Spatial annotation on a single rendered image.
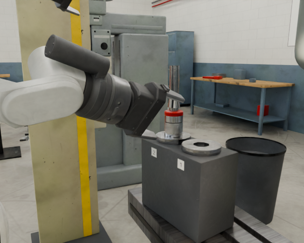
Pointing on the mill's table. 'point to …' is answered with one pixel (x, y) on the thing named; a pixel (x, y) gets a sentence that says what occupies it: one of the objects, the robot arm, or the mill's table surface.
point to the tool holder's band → (173, 113)
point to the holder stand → (190, 183)
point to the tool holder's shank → (174, 75)
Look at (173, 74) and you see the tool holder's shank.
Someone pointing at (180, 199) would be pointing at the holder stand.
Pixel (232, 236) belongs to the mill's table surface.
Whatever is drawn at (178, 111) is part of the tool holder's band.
